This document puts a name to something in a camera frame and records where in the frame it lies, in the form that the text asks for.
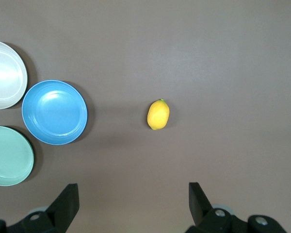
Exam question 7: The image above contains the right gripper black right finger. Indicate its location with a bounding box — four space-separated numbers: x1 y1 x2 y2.
184 182 287 233

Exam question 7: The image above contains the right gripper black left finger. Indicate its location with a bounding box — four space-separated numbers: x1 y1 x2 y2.
4 183 80 233

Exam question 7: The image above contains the yellow lemon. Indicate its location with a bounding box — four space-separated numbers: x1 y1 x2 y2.
146 98 170 131

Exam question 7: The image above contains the pale green plate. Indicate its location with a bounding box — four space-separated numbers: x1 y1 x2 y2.
0 125 35 187

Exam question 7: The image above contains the blue plate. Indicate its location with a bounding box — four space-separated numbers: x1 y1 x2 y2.
21 80 88 146

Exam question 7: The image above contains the beige plate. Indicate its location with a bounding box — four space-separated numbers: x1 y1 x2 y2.
0 39 29 110

